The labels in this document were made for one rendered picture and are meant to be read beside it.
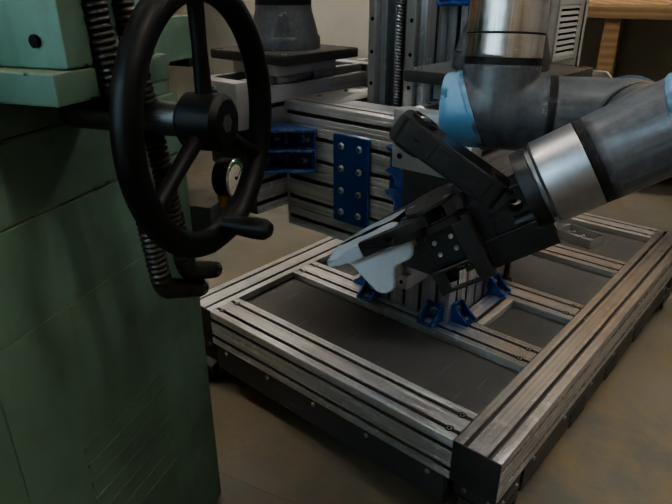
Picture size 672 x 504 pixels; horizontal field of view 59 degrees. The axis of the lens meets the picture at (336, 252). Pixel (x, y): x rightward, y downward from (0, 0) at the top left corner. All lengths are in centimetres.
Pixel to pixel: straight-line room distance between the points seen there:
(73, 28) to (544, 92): 44
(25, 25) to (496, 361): 104
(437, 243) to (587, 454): 100
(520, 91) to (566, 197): 14
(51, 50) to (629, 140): 50
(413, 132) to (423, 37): 66
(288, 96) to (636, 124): 85
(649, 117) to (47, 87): 50
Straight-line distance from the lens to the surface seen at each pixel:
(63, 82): 61
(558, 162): 51
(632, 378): 176
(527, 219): 54
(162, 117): 66
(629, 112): 52
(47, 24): 62
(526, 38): 60
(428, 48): 118
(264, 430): 144
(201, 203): 98
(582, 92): 61
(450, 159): 52
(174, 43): 92
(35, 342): 75
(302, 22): 127
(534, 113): 60
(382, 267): 56
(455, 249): 54
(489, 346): 134
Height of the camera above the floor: 94
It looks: 25 degrees down
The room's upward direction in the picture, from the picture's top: straight up
